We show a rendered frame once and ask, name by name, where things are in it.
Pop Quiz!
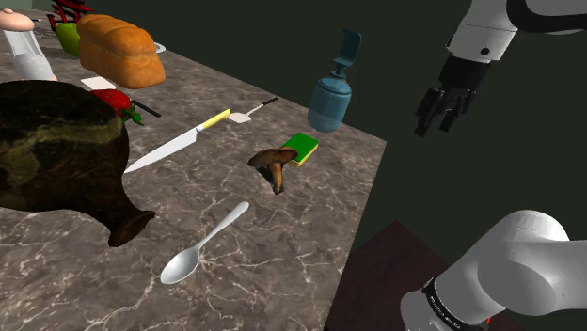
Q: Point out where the silver spoon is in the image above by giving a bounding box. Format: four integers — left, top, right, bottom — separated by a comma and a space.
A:
159, 200, 251, 286

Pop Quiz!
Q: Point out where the brown bread loaf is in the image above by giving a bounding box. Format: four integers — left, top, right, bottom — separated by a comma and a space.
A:
75, 13, 167, 90

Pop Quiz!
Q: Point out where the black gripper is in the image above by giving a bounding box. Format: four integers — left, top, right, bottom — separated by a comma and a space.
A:
414, 54, 492, 138

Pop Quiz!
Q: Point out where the brown mushroom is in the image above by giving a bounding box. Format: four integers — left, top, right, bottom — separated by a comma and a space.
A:
246, 146, 300, 197

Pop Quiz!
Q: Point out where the red strawberry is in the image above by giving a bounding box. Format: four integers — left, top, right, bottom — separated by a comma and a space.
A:
88, 88, 145, 128

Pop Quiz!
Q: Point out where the blue soap dispenser bottle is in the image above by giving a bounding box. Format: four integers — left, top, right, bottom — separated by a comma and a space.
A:
306, 28, 363, 134

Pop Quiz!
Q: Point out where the red rack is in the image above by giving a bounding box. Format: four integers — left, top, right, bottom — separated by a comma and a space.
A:
45, 0, 96, 29

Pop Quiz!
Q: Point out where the green apple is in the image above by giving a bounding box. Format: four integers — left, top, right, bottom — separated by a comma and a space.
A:
55, 22, 82, 59

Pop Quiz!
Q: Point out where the knife with yellow handle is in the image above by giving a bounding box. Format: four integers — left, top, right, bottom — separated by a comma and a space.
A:
122, 107, 232, 175

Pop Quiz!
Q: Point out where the green and yellow sponge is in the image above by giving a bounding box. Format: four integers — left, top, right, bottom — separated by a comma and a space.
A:
279, 132, 321, 169

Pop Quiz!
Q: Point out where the dark red robot stand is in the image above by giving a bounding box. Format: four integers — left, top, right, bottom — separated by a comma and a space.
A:
322, 219, 529, 331

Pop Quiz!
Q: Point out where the white and pink figure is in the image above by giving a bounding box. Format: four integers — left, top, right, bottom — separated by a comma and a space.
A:
0, 8, 59, 83

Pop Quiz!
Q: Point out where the dark brown mottled vase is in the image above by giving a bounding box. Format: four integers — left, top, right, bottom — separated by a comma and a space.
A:
0, 80, 157, 248

